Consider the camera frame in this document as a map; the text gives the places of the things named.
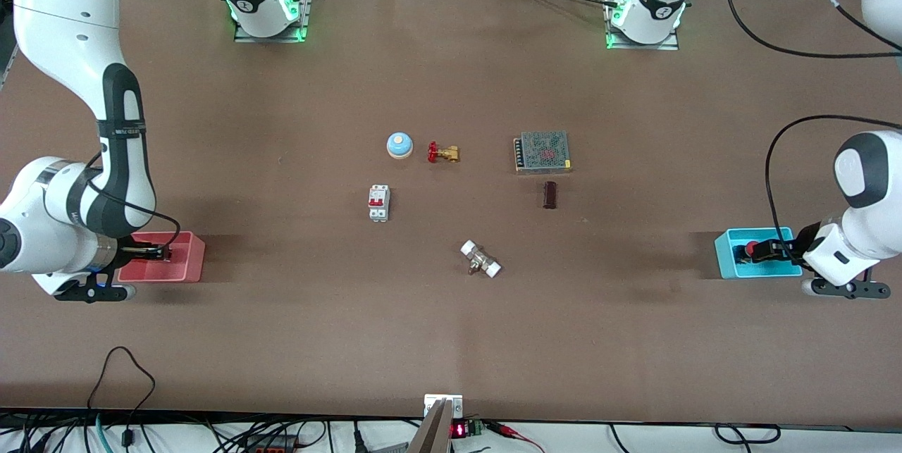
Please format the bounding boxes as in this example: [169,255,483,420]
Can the pink plastic box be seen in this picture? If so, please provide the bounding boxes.
[118,231,206,283]

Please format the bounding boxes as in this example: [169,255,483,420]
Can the cyan plastic box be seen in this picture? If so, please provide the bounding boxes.
[715,227,804,280]

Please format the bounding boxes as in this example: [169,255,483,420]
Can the white circuit breaker red switches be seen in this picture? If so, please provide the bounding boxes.
[368,185,390,223]

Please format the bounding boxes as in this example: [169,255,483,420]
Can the metal mesh power supply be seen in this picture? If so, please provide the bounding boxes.
[513,130,572,175]

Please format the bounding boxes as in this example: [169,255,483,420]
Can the white capped metal fitting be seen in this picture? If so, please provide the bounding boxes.
[460,240,502,279]

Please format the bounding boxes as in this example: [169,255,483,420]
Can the red alligator clip lead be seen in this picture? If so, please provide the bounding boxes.
[485,421,545,453]

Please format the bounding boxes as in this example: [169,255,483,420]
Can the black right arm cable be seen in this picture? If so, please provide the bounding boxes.
[83,149,177,256]

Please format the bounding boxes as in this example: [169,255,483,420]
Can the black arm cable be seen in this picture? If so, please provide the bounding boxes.
[83,149,177,256]
[724,0,902,251]

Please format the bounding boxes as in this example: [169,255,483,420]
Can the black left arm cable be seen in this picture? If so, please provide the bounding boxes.
[724,0,902,251]

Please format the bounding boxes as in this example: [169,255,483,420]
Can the black looped table cable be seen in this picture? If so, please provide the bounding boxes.
[87,347,156,447]

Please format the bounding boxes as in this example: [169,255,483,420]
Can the black coiled edge cable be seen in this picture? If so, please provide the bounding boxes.
[715,423,781,445]

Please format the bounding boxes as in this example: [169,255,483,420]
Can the teal cable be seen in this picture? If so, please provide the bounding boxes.
[94,414,115,453]

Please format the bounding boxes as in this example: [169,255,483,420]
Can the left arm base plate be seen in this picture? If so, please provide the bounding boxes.
[605,0,680,51]

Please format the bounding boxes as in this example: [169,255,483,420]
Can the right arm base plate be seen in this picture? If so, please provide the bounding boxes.
[234,0,315,44]

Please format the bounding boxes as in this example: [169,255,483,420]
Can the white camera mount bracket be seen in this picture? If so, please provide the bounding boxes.
[424,394,464,419]

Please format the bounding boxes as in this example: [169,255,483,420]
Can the grey metal camera bar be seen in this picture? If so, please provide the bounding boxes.
[407,400,453,453]

